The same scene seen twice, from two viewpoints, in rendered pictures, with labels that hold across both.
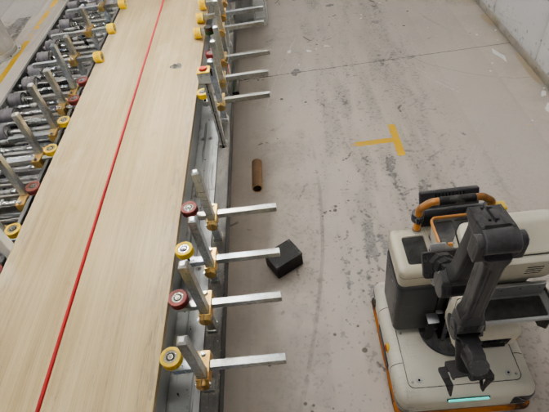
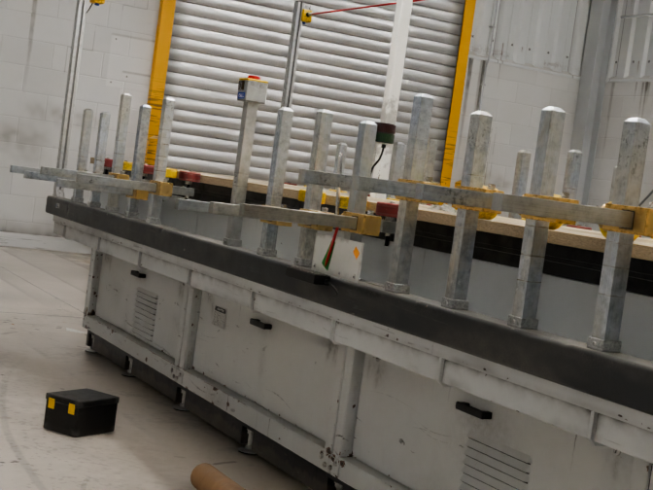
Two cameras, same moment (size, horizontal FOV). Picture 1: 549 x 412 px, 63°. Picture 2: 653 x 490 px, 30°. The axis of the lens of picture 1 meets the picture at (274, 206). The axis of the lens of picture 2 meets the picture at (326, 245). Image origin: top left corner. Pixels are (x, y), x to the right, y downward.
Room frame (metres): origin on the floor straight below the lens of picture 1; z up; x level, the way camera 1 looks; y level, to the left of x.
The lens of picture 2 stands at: (5.56, -1.62, 0.94)
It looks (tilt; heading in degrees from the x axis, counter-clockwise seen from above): 3 degrees down; 146
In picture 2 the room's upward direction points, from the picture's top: 8 degrees clockwise
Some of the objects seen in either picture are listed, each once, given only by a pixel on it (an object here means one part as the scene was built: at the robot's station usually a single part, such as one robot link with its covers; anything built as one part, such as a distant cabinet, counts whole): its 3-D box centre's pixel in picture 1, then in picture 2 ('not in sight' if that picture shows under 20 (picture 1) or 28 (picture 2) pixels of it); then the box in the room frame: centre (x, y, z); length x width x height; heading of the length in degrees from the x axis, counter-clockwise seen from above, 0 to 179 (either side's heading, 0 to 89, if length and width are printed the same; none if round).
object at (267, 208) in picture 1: (232, 212); (136, 186); (1.53, 0.21, 0.83); 0.43 x 0.03 x 0.04; 84
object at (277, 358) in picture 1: (229, 363); (77, 181); (0.78, 0.28, 0.80); 0.43 x 0.03 x 0.04; 84
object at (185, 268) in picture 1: (199, 298); (119, 153); (1.00, 0.36, 0.94); 0.04 x 0.04 x 0.48; 84
